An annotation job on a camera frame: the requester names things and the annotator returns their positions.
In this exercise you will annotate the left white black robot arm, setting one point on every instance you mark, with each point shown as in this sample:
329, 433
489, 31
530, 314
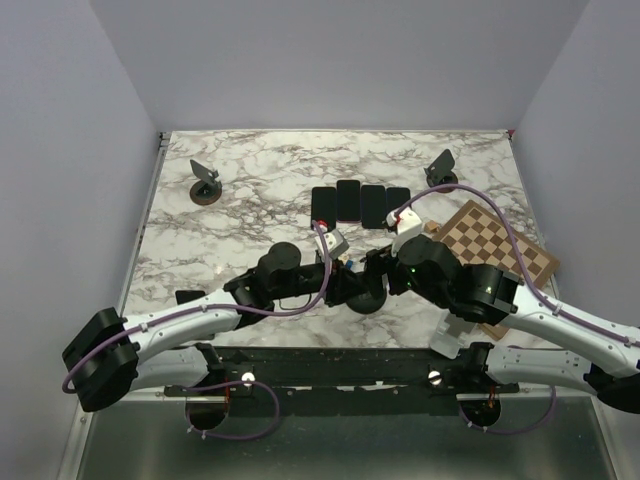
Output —
104, 358

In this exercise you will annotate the black phone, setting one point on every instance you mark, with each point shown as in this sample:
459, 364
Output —
324, 206
373, 206

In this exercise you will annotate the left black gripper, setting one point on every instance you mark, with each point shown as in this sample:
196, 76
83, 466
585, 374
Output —
343, 284

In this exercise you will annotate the wooden chessboard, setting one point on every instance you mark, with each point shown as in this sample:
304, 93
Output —
476, 236

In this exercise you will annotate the blue-edged phone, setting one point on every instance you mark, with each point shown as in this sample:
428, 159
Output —
396, 197

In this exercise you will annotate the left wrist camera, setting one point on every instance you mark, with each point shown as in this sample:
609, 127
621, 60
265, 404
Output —
328, 241

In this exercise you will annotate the round wooden stand right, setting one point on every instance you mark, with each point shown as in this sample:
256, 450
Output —
441, 172

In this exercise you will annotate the white plastic phone stand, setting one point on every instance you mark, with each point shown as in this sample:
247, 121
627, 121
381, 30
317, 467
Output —
450, 335

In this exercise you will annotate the small wooden block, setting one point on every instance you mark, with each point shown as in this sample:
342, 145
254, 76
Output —
431, 227

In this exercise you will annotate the black smartphone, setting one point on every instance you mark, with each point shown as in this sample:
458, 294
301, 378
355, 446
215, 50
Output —
348, 201

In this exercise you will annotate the aluminium frame rail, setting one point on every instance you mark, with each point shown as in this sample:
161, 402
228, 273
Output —
267, 178

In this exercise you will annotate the black pole phone stand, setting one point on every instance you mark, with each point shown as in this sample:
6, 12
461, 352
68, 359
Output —
366, 304

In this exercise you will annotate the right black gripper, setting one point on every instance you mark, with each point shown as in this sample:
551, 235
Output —
382, 260

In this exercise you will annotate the round wooden base stand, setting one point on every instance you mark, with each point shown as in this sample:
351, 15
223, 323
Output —
208, 189

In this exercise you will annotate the black folding phone stand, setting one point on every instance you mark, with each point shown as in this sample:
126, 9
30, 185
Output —
186, 296

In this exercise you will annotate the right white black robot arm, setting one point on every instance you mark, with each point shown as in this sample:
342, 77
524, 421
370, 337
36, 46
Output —
591, 354

